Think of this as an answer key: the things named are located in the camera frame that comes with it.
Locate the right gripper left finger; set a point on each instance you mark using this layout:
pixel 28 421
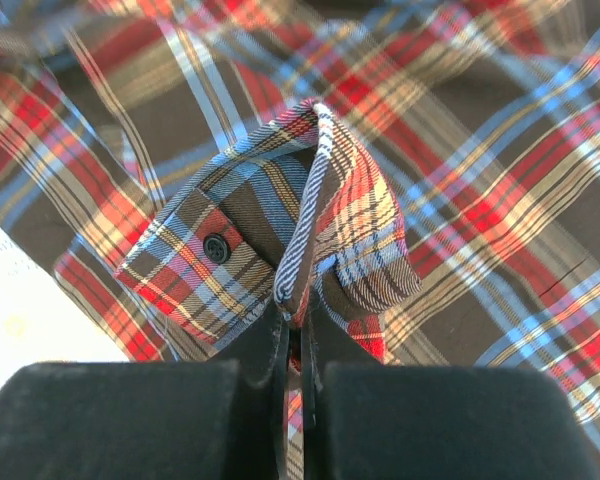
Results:
pixel 222 419

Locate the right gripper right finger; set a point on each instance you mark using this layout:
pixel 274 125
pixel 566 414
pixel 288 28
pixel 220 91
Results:
pixel 366 420

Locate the floral patterned table mat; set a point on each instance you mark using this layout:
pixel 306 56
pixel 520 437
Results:
pixel 38 322

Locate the red plaid long sleeve shirt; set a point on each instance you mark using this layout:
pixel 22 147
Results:
pixel 431 168

